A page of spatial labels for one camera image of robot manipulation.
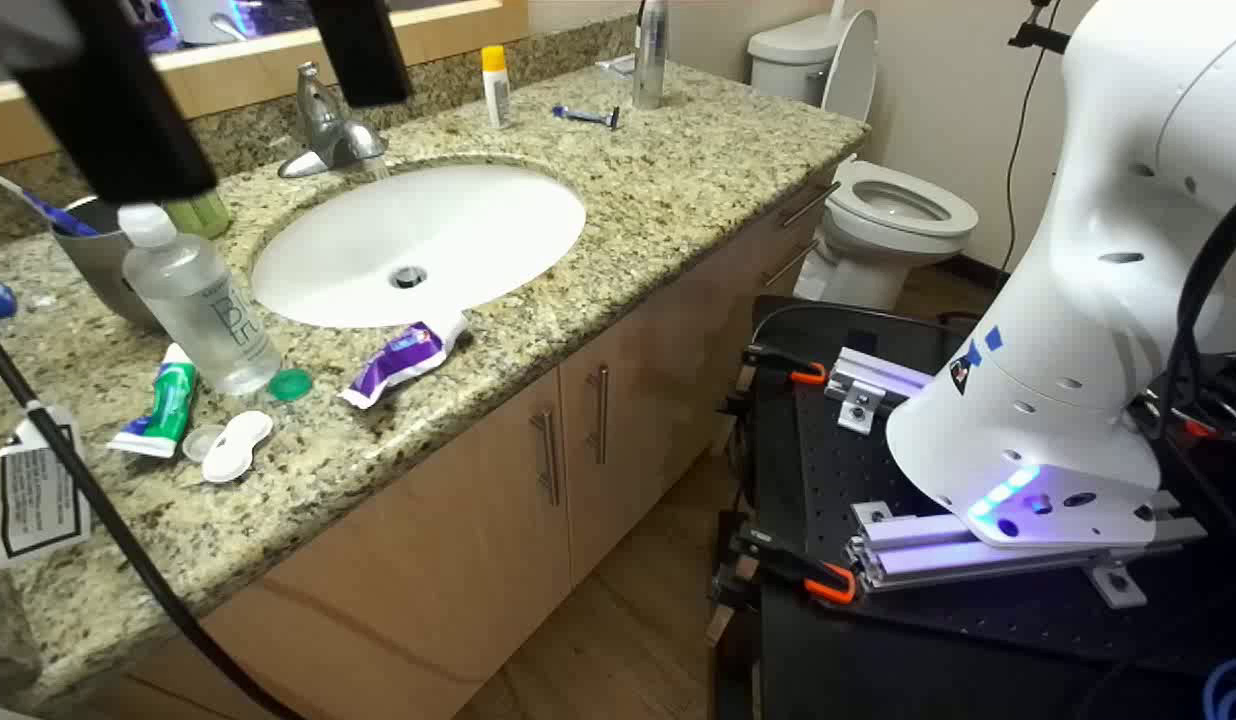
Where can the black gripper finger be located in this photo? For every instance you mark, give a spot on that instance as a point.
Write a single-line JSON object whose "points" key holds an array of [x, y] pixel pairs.
{"points": [[108, 106], [360, 44]]}

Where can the chrome sink faucet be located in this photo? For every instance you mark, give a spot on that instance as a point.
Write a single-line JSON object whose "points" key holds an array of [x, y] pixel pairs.
{"points": [[327, 124]]}

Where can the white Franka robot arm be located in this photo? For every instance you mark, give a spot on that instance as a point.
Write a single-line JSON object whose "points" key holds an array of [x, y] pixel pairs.
{"points": [[1111, 266]]}

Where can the blue toothbrush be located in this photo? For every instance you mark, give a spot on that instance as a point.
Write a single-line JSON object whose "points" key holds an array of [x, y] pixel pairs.
{"points": [[57, 218]]}

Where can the wood framed mirror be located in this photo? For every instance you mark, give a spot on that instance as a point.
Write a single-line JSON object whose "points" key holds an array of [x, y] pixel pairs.
{"points": [[242, 66]]}

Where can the white bottle with yellow cap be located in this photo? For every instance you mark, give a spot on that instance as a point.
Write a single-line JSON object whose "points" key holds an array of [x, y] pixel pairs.
{"points": [[494, 84]]}

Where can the grey metal cup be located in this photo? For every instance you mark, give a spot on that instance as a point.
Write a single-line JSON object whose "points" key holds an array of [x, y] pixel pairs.
{"points": [[101, 275]]}

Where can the white oval sink basin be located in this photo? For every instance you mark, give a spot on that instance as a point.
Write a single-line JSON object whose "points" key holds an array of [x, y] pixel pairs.
{"points": [[481, 227]]}

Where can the clear bottle with white cap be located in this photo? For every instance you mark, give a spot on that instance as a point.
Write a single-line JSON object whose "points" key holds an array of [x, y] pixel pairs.
{"points": [[196, 305]]}

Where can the blue razor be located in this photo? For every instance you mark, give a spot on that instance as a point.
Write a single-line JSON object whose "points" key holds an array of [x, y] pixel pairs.
{"points": [[584, 119]]}

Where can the chrome sink drain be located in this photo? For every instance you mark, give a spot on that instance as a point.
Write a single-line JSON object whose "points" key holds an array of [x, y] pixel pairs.
{"points": [[410, 276]]}

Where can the silver metal bottle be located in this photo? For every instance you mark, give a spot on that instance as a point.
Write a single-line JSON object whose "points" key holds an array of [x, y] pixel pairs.
{"points": [[649, 63]]}

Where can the green toothpaste tube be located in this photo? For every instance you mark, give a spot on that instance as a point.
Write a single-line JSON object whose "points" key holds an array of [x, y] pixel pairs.
{"points": [[173, 400]]}

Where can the purple toothpaste tube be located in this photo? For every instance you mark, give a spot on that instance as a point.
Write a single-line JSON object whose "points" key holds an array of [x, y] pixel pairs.
{"points": [[400, 357]]}

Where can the small green cap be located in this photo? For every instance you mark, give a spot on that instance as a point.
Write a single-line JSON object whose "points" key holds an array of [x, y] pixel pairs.
{"points": [[291, 384]]}

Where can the clear round lid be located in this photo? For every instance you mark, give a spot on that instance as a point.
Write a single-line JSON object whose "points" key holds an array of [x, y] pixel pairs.
{"points": [[193, 444]]}

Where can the white floss container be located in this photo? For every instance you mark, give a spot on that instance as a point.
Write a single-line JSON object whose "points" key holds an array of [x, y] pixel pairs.
{"points": [[236, 444]]}

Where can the wooden vanity cabinet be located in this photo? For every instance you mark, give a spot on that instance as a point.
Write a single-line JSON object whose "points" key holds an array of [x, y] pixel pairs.
{"points": [[441, 533]]}

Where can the black clamp with orange grip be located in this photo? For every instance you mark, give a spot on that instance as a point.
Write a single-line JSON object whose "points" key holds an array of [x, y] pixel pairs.
{"points": [[790, 368], [811, 579]]}

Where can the white toilet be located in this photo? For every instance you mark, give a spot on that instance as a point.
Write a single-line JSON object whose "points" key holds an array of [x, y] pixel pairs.
{"points": [[898, 214]]}

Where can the black robot table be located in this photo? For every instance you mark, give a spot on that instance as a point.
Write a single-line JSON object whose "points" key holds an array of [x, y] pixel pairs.
{"points": [[909, 652]]}

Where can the aluminium mounting rail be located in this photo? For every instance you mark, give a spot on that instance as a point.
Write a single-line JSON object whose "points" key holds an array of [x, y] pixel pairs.
{"points": [[882, 378], [991, 552]]}

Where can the black bracket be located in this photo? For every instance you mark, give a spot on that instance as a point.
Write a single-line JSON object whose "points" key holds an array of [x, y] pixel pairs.
{"points": [[1036, 36]]}

